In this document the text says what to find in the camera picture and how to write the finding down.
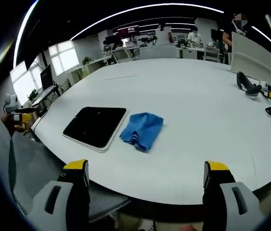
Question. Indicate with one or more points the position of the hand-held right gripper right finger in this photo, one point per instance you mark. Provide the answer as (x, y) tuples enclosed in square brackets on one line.
[(231, 204)]

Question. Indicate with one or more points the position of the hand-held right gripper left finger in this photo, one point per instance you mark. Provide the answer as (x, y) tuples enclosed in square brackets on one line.
[(61, 204)]

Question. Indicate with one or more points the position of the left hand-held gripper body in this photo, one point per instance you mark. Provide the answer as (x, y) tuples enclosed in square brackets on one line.
[(12, 102)]

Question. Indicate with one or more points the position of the black square mirror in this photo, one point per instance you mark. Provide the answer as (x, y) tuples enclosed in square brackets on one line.
[(95, 127)]

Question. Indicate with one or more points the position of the blue cleaning cloth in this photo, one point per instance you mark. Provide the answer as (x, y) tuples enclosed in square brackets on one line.
[(141, 131)]

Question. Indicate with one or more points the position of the green potted plant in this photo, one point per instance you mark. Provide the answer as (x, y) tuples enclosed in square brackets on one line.
[(86, 60), (32, 94)]

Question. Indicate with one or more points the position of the grey mesh office chair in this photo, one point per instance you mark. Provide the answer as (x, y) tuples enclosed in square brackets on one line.
[(41, 163)]

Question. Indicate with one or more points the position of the black computer monitor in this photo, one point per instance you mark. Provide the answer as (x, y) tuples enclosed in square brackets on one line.
[(46, 77)]

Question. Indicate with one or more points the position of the window with white blinds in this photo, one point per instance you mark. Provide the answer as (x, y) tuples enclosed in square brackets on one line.
[(62, 57)]

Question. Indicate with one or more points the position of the small black white device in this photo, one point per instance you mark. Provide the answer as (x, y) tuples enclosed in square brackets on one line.
[(269, 111)]

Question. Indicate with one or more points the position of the white office chair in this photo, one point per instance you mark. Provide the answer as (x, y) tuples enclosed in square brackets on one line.
[(122, 55)]

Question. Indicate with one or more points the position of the white and yellow small device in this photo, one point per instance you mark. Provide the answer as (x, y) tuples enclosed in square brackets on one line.
[(267, 90)]

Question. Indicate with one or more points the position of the black headset with white pad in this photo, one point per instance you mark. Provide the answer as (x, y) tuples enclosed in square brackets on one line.
[(246, 85)]

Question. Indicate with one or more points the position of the white desk partition panel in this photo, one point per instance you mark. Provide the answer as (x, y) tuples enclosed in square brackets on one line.
[(253, 57)]

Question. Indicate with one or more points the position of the long curved ceiling light strip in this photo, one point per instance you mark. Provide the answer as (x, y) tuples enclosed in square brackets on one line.
[(147, 12)]

